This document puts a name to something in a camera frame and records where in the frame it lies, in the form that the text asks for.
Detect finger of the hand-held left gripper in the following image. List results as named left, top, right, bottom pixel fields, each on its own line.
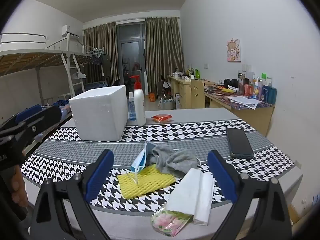
left=0, top=106, right=62, bottom=143
left=14, top=104, right=43, bottom=124

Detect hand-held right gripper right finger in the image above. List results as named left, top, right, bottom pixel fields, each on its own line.
left=207, top=149, right=293, bottom=240

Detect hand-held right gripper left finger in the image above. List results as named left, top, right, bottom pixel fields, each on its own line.
left=29, top=149, right=115, bottom=240

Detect floral tissue pack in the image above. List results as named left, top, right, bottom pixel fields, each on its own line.
left=151, top=168, right=215, bottom=238

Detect grey sock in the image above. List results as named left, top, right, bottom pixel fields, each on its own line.
left=164, top=149, right=200, bottom=178
left=150, top=144, right=177, bottom=174

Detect blue face mask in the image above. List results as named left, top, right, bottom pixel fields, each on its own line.
left=127, top=141, right=156, bottom=184

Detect yellow foam net sleeve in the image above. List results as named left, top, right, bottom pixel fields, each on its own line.
left=117, top=165, right=176, bottom=199

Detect white foam box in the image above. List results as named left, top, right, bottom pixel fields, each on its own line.
left=68, top=85, right=129, bottom=142

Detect person's left hand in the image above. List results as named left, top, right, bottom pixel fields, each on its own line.
left=11, top=167, right=30, bottom=207

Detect blue quilt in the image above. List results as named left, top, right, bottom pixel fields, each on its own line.
left=41, top=100, right=72, bottom=113

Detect black smartphone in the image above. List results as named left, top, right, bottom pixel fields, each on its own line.
left=226, top=127, right=254, bottom=159

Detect houndstooth tablecloth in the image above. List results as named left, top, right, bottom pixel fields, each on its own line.
left=21, top=119, right=295, bottom=217

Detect white bunk bed ladder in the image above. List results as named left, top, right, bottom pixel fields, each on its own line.
left=61, top=52, right=85, bottom=98

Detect white metal bunk bed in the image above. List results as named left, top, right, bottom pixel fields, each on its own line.
left=0, top=32, right=110, bottom=120

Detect wooden desk with printed mat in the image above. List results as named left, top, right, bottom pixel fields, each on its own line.
left=204, top=87, right=275, bottom=137

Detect clear spray bottle blue label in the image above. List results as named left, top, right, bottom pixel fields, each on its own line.
left=127, top=92, right=137, bottom=121

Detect white printed papers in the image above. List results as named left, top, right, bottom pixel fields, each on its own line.
left=229, top=95, right=263, bottom=110

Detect white bottle with red pump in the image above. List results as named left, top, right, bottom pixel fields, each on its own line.
left=129, top=75, right=146, bottom=127

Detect hanging dark clothes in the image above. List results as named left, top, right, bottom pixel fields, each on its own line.
left=91, top=47, right=110, bottom=80

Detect red snack packet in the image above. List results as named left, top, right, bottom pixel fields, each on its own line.
left=152, top=114, right=173, bottom=123

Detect wooden chair with smiley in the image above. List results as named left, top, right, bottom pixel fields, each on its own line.
left=190, top=79, right=205, bottom=109

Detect white air conditioner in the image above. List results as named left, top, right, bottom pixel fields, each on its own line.
left=61, top=24, right=80, bottom=39

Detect brown curtain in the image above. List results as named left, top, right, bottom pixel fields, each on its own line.
left=145, top=17, right=185, bottom=97
left=83, top=22, right=119, bottom=85

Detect light wooden desk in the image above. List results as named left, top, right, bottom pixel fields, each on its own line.
left=167, top=75, right=194, bottom=110

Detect row of toiletry bottles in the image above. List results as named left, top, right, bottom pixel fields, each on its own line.
left=237, top=72, right=277, bottom=104

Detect glass balcony door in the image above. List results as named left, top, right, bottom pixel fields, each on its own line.
left=117, top=22, right=147, bottom=85

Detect cartoon wall poster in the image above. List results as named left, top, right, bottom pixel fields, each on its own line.
left=227, top=38, right=242, bottom=62

